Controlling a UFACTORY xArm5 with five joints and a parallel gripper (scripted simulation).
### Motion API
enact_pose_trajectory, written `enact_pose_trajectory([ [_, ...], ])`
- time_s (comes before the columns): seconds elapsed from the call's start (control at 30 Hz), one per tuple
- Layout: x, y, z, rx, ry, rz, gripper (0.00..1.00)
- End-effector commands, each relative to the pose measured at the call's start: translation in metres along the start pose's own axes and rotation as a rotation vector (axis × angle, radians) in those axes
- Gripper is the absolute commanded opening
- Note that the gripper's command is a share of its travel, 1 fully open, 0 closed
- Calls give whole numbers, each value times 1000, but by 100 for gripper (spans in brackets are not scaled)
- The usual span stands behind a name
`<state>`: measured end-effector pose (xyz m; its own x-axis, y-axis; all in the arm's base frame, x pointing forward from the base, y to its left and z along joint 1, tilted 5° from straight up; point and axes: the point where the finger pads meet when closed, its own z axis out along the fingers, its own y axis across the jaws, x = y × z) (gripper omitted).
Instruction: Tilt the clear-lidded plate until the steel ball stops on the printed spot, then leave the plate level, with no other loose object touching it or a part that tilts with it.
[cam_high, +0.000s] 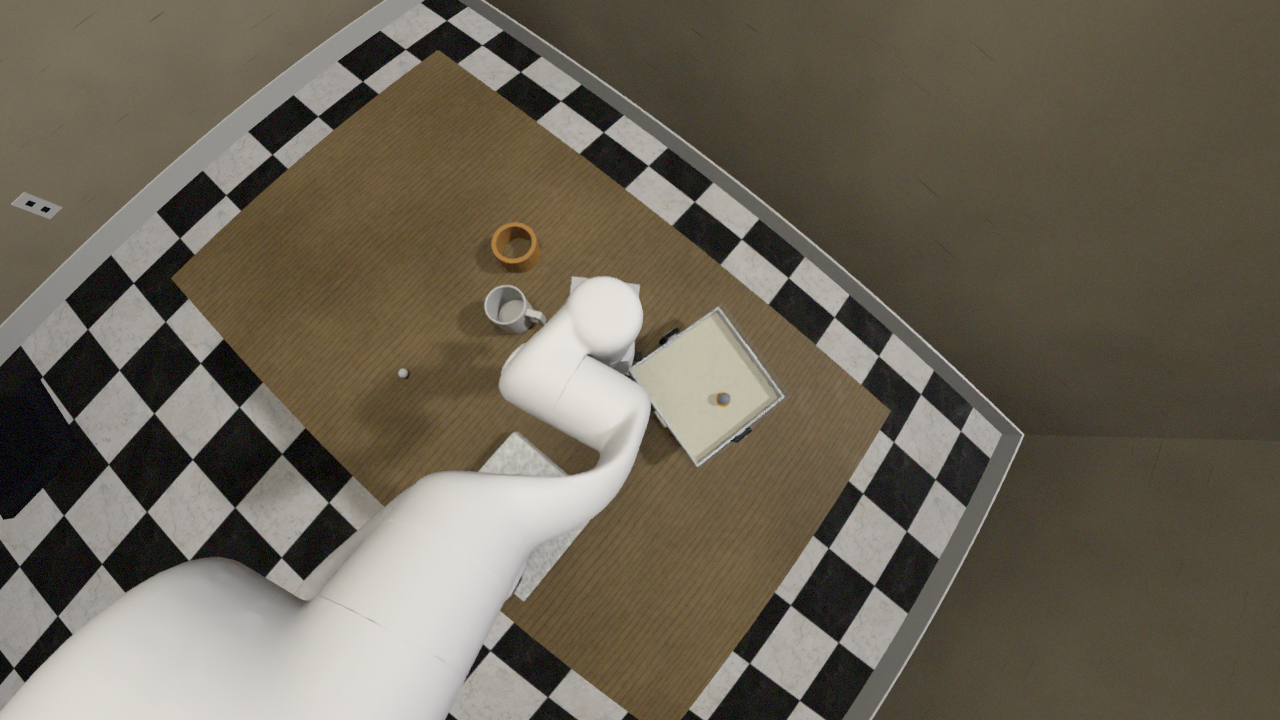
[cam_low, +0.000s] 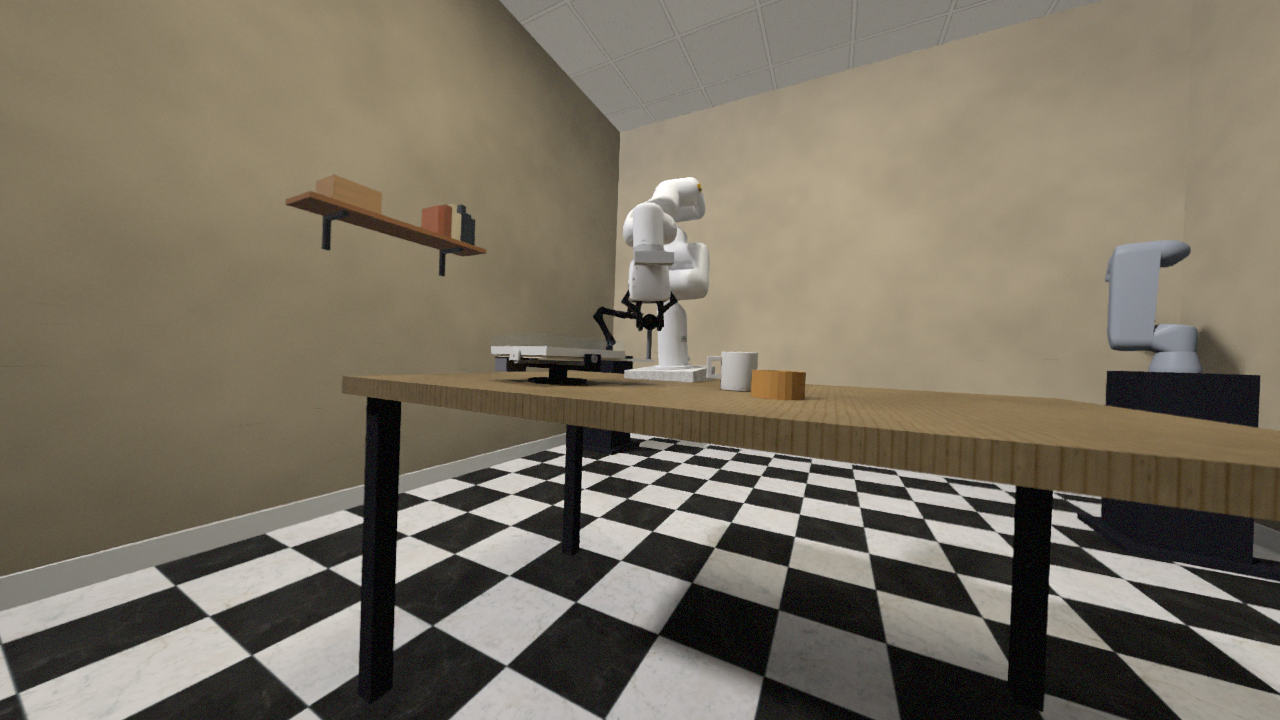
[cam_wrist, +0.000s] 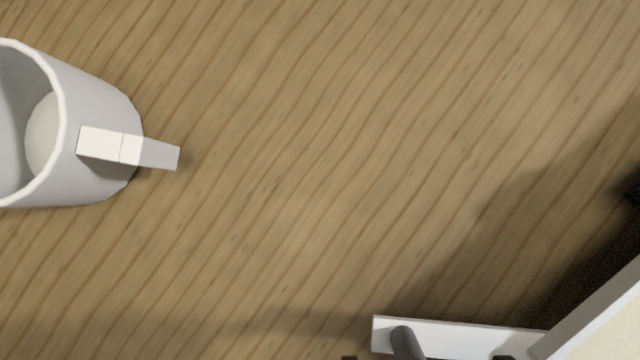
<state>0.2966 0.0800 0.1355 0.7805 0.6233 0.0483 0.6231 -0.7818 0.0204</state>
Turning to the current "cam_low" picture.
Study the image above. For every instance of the white mug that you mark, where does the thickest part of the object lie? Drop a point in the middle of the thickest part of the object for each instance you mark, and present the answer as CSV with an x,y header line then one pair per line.
x,y
736,370

